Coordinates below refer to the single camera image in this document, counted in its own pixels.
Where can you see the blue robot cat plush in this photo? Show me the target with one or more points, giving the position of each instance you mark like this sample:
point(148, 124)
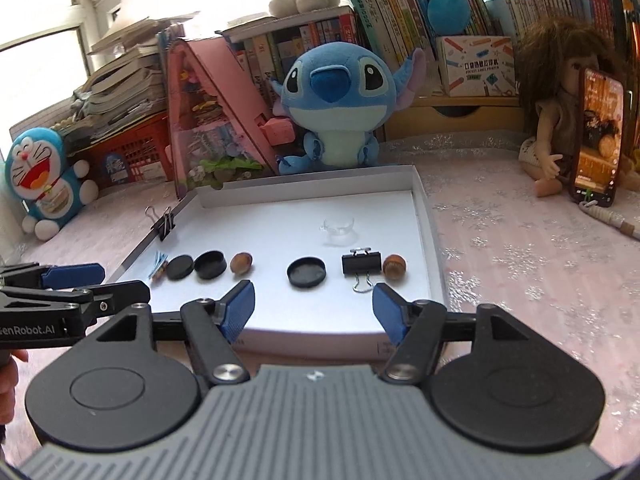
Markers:
point(42, 180)

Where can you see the window frame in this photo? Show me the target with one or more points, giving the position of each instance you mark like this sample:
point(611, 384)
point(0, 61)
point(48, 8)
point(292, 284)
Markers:
point(50, 10)

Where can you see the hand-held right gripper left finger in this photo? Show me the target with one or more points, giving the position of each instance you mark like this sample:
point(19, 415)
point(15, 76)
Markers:
point(237, 310)

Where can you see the brown hazelnut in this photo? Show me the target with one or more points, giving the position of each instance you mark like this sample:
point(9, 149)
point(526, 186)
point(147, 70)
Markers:
point(242, 263)
point(394, 266)

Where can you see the small clear plastic cup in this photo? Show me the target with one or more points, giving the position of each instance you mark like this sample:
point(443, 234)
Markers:
point(340, 230)

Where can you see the row of books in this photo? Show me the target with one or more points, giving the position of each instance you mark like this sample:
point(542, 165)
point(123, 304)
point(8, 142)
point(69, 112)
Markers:
point(400, 0)

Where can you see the wooden drawer unit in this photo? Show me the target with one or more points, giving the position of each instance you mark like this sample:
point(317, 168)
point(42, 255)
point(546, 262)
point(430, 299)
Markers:
point(450, 120)

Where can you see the blue alien plush toy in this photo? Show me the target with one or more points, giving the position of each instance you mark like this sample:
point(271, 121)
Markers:
point(340, 110)

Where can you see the white printed carton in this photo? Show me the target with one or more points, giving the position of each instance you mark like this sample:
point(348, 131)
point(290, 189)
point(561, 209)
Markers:
point(475, 67)

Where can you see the black binder clip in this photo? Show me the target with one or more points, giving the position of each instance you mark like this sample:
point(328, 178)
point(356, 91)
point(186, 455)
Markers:
point(361, 262)
point(165, 225)

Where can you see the pink block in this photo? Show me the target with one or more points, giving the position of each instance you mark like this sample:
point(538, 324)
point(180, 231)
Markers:
point(279, 131)

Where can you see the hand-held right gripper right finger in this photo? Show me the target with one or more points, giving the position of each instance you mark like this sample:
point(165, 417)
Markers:
point(387, 312)

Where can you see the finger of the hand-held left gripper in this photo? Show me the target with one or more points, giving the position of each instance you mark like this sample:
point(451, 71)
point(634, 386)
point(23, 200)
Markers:
point(120, 294)
point(75, 275)

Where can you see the deep black round cap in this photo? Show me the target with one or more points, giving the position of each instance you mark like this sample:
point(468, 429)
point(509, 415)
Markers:
point(210, 265)

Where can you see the brown-haired doll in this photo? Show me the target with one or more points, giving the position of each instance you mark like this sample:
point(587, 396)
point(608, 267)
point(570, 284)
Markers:
point(550, 120)

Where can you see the stack of papers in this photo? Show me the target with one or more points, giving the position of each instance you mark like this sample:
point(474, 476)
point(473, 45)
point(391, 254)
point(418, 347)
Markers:
point(125, 80)

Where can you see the smartphone with lit screen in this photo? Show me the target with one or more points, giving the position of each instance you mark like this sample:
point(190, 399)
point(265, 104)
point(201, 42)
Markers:
point(597, 135)

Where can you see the red plastic basket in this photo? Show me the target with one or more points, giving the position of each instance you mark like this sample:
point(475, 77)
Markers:
point(130, 155)

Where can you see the pink house-shaped box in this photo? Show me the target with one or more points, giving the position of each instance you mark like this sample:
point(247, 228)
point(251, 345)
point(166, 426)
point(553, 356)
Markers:
point(210, 130)

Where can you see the wide black round lid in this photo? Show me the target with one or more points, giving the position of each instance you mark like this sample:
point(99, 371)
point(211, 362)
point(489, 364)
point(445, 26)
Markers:
point(306, 272)

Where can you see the white cardboard box lid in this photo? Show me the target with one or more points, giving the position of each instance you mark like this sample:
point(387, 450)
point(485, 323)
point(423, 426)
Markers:
point(280, 220)

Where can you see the person's left hand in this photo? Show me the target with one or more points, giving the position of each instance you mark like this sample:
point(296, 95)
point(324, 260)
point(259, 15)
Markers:
point(10, 385)

